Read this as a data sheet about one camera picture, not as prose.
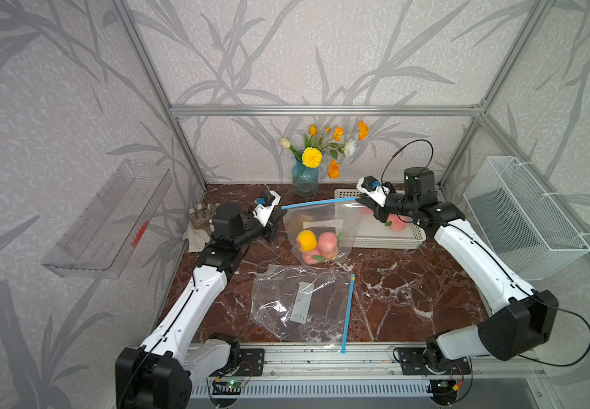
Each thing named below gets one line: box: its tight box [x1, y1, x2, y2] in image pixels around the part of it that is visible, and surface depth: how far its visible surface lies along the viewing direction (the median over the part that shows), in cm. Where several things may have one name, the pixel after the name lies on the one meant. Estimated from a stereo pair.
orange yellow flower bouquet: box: [280, 120, 370, 180], surface depth 98 cm
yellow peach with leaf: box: [296, 229, 319, 253], surface depth 88 cm
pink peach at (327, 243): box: [318, 231, 339, 261], surface depth 87 cm
